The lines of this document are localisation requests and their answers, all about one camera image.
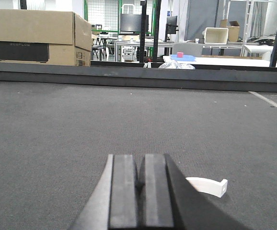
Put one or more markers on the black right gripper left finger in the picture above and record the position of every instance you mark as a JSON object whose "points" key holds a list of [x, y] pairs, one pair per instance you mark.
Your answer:
{"points": [[113, 204]]}

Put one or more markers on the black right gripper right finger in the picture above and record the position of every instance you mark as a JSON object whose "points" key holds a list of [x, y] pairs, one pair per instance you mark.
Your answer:
{"points": [[169, 202]]}

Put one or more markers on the white curved pipe clamp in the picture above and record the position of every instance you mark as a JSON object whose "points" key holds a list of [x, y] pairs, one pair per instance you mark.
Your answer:
{"points": [[209, 186]]}

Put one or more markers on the white plastic bin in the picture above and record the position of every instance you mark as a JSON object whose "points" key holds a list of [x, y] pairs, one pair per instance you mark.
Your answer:
{"points": [[214, 35]]}

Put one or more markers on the grey fabric table mat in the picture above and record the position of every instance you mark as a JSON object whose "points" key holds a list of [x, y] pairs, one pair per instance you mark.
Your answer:
{"points": [[55, 139]]}

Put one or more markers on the crumpled clear plastic bag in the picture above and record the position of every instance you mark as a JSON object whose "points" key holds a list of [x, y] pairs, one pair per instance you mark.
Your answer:
{"points": [[176, 65]]}

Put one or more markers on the light blue tray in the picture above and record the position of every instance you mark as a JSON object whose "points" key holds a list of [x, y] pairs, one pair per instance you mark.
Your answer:
{"points": [[183, 58]]}

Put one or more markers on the pink cube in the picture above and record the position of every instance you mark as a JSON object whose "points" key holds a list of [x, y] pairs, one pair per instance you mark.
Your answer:
{"points": [[180, 54]]}

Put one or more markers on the grey office chair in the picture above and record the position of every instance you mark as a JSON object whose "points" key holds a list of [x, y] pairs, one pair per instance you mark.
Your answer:
{"points": [[193, 49]]}

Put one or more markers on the black computer monitor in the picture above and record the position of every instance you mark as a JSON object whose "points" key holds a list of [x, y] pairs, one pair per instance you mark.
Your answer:
{"points": [[171, 25]]}

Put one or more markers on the large brown cardboard box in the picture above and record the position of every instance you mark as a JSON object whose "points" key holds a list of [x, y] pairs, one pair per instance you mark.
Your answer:
{"points": [[45, 37]]}

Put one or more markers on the small open cardboard box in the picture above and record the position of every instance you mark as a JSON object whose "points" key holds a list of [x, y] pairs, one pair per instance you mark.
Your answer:
{"points": [[233, 29]]}

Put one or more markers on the dark grey raised table rail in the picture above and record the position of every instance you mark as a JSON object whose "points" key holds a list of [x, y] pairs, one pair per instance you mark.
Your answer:
{"points": [[203, 77]]}

